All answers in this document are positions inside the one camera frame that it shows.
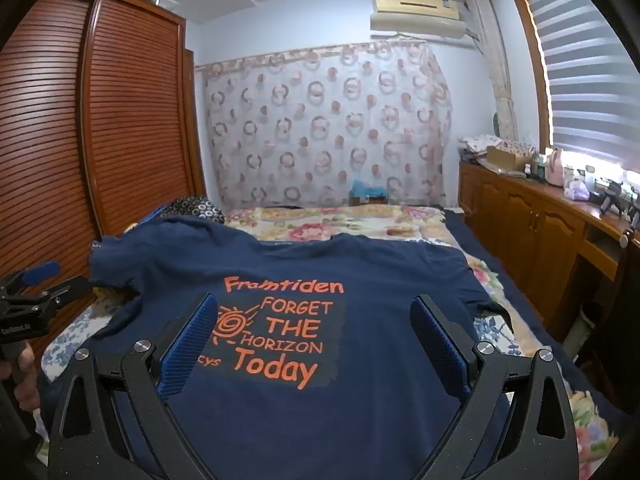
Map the blue floral blanket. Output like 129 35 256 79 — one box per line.
40 305 516 381

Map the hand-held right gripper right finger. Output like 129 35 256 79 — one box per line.
409 295 573 480

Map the rose floral blanket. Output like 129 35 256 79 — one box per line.
222 205 631 480

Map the blue cloth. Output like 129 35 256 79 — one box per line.
137 205 173 228

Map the small black tripod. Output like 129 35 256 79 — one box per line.
595 180 626 218

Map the white waste bin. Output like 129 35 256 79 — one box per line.
575 302 608 356

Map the dark ring-patterned cloth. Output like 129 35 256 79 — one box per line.
162 194 226 226

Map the teal package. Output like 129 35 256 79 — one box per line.
351 180 388 198

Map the striped window blind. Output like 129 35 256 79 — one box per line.
520 0 640 171

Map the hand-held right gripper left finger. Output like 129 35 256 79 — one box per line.
47 291 223 480

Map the wooden louvred wardrobe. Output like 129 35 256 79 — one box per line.
0 0 208 356

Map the person's left hand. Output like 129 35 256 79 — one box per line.
14 340 41 413

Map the beige wall air conditioner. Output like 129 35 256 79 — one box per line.
370 0 466 38

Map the wooden sideboard cabinet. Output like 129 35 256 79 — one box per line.
457 160 640 331

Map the beige lace curtain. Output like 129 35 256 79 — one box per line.
467 0 516 138

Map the pink container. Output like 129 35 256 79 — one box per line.
550 147 566 186

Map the open cardboard box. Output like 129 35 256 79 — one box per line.
486 142 536 171

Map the navy blue printed t-shirt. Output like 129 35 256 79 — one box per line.
87 217 516 480

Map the folded floral cloth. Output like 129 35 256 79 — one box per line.
457 132 501 158

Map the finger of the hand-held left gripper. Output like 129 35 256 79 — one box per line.
30 276 94 311
0 261 62 297

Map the purple tissue pack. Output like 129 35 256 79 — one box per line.
564 180 591 203

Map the ring-patterned sheer curtain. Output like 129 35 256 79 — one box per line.
202 40 453 208

